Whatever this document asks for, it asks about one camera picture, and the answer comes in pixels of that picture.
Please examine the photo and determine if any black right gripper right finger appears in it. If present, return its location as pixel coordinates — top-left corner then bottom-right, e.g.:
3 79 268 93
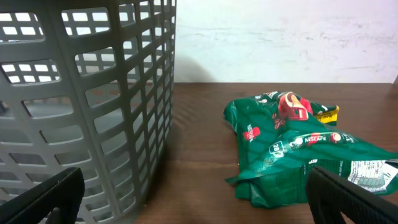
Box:
305 166 397 224

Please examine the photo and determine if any grey plastic basket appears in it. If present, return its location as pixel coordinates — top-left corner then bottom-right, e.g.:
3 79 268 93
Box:
1 0 177 223

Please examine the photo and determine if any green Nescafe coffee bag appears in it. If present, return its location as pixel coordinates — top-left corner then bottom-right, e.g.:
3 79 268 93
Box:
223 91 397 209

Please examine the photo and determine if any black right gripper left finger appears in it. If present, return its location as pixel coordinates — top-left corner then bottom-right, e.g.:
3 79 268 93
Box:
1 167 85 224

